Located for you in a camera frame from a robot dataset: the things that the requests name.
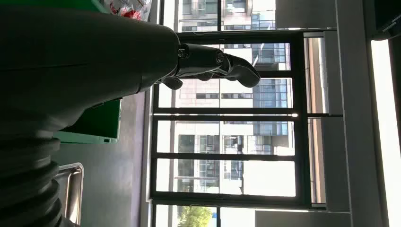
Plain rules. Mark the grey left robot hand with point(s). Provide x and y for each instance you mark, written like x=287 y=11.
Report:
x=78 y=62

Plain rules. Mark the white printed courier bag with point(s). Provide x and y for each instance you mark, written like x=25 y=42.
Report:
x=128 y=9

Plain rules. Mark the black window frame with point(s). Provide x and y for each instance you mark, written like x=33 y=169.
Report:
x=299 y=94

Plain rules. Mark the steel scale tray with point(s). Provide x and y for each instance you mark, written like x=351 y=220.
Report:
x=73 y=191

